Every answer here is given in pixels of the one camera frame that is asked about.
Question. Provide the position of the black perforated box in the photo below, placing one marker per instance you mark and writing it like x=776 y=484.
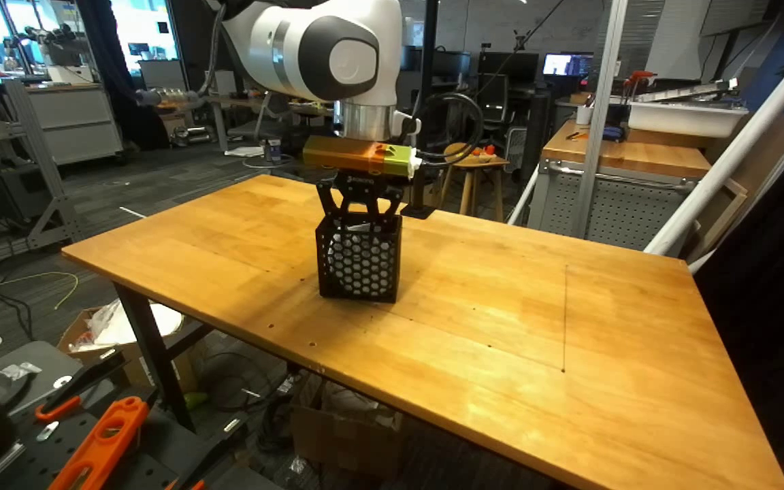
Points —
x=325 y=262

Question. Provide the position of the black curtain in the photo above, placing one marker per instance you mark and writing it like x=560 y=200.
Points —
x=764 y=274

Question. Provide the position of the yellow-green wrist camera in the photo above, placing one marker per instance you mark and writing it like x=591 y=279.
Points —
x=361 y=157

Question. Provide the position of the grey metal shelf frame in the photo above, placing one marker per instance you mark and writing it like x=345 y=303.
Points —
x=43 y=166

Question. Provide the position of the red yellow toy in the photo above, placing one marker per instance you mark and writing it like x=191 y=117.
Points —
x=474 y=153

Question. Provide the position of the grey metal post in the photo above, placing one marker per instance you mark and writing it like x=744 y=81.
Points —
x=604 y=111

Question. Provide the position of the round wooden stool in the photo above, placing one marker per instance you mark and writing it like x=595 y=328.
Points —
x=495 y=164

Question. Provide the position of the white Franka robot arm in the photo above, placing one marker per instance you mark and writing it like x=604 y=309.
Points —
x=301 y=51

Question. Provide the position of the short white pole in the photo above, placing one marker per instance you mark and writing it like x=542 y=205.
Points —
x=525 y=195

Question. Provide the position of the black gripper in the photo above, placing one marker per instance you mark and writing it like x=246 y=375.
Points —
x=367 y=185

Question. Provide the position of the black vertical pole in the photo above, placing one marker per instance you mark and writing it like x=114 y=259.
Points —
x=429 y=56

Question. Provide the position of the white plastic bag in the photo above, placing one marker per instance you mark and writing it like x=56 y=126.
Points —
x=122 y=331

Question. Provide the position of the computer monitor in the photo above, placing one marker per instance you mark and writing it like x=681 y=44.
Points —
x=568 y=64

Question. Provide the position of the orange tool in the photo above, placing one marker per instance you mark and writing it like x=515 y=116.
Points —
x=101 y=440

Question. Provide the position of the long white pole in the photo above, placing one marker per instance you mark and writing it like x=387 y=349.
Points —
x=736 y=145

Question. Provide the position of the white cabinet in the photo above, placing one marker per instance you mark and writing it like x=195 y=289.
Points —
x=75 y=126

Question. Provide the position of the brown cardboard box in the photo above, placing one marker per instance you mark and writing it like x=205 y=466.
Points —
x=346 y=436

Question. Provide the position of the wooden top workbench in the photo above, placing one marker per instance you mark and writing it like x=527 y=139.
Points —
x=627 y=153

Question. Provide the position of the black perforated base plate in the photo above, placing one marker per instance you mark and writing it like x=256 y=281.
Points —
x=165 y=454

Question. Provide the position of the white plastic bin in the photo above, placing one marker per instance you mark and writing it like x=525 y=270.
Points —
x=681 y=117

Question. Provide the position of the black table leg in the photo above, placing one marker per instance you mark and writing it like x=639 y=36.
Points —
x=152 y=356

